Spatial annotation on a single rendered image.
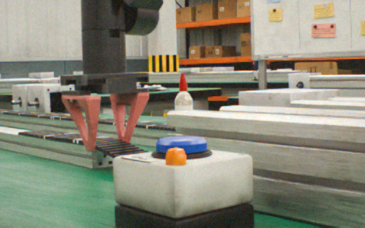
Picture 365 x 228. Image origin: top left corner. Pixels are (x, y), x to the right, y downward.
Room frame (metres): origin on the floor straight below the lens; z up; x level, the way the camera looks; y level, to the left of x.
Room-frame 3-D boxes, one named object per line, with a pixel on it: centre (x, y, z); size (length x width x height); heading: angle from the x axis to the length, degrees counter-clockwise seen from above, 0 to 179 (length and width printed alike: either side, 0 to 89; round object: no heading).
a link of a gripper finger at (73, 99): (0.80, 0.11, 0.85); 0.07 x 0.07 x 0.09; 39
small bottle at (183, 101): (1.29, -0.01, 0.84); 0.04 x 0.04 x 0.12
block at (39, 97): (1.61, 0.35, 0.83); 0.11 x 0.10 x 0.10; 130
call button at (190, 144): (0.48, 0.00, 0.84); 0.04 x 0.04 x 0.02
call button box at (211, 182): (0.48, -0.01, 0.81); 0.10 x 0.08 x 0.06; 129
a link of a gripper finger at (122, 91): (0.81, 0.09, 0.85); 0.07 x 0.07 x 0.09; 39
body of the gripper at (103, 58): (0.81, 0.10, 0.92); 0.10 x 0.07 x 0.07; 129
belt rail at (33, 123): (1.30, 0.26, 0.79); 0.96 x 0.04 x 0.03; 39
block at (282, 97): (0.80, -0.14, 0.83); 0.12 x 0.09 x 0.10; 129
